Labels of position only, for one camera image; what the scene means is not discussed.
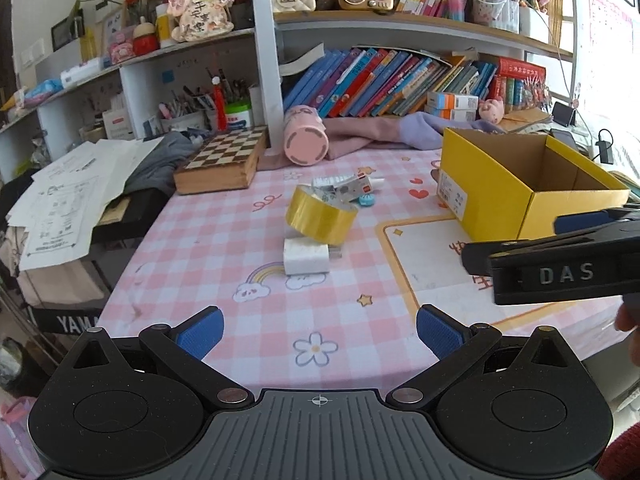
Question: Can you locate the white cube charger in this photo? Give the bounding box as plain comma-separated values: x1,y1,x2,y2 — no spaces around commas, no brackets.
283,237,342,275

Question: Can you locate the gold tape roll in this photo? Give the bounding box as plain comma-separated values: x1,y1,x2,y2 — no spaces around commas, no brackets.
285,184,358,246

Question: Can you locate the white red small carton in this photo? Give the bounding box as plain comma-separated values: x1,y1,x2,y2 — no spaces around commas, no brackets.
333,172,385,203

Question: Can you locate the person's right hand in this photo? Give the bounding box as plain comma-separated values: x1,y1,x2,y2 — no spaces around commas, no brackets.
614,304,640,366

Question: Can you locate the yellow cardboard box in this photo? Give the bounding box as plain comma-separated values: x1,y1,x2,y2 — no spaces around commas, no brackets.
437,128,629,242

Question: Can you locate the black power adapter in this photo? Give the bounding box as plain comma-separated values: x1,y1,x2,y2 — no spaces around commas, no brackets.
597,128,614,165

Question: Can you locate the small pink pig toy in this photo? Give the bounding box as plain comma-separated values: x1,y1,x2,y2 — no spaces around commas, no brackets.
477,99,504,125

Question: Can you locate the pink checked tablecloth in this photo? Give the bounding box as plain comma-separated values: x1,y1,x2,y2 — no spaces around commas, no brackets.
100,150,624,391

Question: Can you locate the red thick book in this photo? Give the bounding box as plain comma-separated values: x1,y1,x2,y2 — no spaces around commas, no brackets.
495,56,546,81

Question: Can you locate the light blue round charm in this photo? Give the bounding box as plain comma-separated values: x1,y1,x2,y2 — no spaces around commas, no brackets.
358,194,375,207

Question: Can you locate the orange white box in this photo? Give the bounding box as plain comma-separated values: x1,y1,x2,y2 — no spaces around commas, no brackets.
426,92,480,110

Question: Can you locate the pink purple cloth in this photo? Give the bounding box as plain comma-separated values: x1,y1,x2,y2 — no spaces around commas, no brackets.
257,112,504,170

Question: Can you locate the stack of white papers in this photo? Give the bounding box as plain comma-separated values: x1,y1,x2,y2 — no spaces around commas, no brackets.
8,139,160,271

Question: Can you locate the wooden chess box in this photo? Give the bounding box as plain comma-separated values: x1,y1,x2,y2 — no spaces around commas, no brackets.
174,126,268,195

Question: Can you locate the grey cloth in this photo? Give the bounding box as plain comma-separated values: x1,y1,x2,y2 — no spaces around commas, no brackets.
124,132,203,197

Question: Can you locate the white printed tube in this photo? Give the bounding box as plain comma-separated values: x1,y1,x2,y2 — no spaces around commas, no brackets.
311,174,357,193

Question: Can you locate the red hanging tassel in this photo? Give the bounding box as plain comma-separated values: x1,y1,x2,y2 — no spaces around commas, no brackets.
212,76,228,132

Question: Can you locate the green lid white jar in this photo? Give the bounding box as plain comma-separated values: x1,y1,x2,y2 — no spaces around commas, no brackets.
224,100,254,131

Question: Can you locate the pink cylindrical cup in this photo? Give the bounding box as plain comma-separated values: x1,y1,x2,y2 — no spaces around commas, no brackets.
283,105,329,166

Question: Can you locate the row of lower books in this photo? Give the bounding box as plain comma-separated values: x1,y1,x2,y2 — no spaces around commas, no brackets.
283,47,498,118

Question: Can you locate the white bookshelf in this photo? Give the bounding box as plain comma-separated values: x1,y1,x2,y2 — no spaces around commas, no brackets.
13,0,576,148

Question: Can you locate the pink pig figurine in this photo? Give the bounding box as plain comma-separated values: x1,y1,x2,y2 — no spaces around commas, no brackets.
167,0,234,42

